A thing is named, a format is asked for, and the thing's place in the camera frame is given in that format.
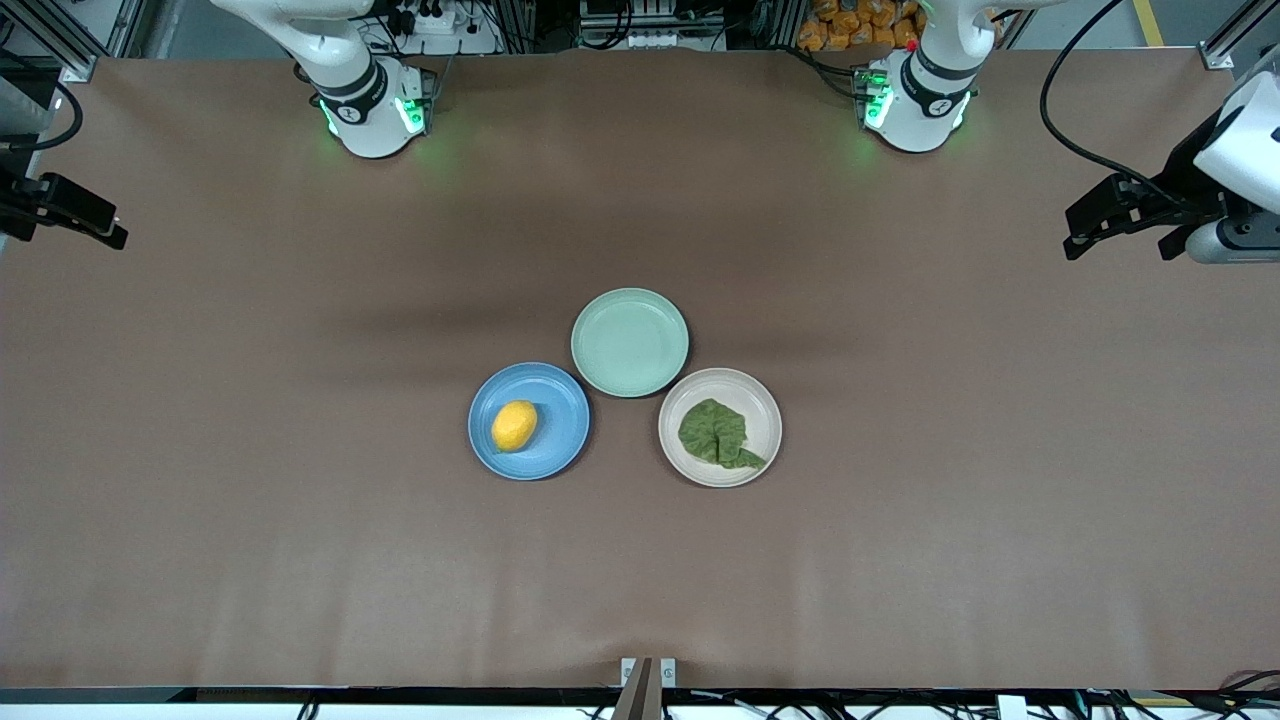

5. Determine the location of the white power strip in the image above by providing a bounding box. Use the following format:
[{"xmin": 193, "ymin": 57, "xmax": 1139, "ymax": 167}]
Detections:
[{"xmin": 385, "ymin": 0, "xmax": 501, "ymax": 57}]

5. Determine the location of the aluminium frame profile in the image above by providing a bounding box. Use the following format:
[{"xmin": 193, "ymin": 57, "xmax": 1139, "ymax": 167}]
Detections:
[
  {"xmin": 0, "ymin": 15, "xmax": 101, "ymax": 83},
  {"xmin": 1198, "ymin": 0, "xmax": 1280, "ymax": 71}
]

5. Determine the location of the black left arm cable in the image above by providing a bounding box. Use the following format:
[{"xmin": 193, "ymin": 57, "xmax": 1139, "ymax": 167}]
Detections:
[{"xmin": 1038, "ymin": 0, "xmax": 1187, "ymax": 203}]

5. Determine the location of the yellow lemon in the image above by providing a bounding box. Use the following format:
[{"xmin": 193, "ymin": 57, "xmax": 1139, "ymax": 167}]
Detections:
[{"xmin": 490, "ymin": 399, "xmax": 540, "ymax": 454}]

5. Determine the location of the blue round plate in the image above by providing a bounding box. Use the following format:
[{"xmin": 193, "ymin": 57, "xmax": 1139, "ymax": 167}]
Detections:
[{"xmin": 467, "ymin": 361, "xmax": 592, "ymax": 482}]

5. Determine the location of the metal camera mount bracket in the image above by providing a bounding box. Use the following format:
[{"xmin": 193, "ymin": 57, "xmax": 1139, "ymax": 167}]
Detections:
[{"xmin": 620, "ymin": 656, "xmax": 678, "ymax": 720}]

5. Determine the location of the bag of orange snacks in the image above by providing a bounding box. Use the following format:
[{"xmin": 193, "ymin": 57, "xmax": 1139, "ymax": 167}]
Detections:
[{"xmin": 797, "ymin": 0, "xmax": 923, "ymax": 53}]

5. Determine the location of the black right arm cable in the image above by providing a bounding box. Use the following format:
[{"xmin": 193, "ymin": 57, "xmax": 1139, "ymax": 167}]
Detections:
[{"xmin": 0, "ymin": 80, "xmax": 84, "ymax": 153}]

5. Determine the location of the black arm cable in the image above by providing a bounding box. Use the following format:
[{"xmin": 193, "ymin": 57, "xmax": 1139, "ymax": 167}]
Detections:
[
  {"xmin": 0, "ymin": 80, "xmax": 84, "ymax": 153},
  {"xmin": 1038, "ymin": 0, "xmax": 1187, "ymax": 203}
]

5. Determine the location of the brown table mat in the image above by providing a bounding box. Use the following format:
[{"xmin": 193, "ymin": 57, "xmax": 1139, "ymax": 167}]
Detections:
[{"xmin": 0, "ymin": 48, "xmax": 1280, "ymax": 691}]

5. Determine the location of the green lettuce leaf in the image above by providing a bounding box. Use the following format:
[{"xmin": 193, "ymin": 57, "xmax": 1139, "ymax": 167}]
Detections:
[{"xmin": 677, "ymin": 397, "xmax": 769, "ymax": 472}]

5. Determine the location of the mint green round plate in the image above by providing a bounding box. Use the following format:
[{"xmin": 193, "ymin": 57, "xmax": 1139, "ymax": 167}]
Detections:
[{"xmin": 570, "ymin": 287, "xmax": 691, "ymax": 399}]

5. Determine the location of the beige round plate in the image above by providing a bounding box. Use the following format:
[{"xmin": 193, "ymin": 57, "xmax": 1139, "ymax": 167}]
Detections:
[{"xmin": 657, "ymin": 367, "xmax": 784, "ymax": 489}]

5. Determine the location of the grey equipment rack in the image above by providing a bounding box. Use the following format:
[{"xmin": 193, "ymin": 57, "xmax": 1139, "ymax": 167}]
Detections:
[{"xmin": 578, "ymin": 0, "xmax": 728, "ymax": 51}]

